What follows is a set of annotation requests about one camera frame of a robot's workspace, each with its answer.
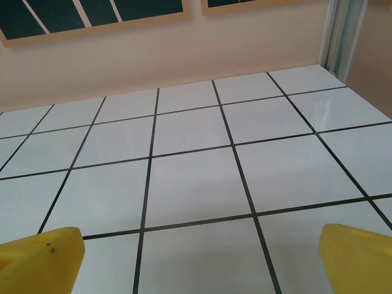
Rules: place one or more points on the aluminium corner post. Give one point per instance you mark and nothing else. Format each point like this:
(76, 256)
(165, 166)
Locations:
(337, 36)

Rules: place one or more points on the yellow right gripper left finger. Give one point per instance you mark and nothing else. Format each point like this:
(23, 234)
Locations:
(39, 263)

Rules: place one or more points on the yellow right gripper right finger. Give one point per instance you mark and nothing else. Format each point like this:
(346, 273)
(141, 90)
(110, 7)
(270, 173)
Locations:
(358, 263)

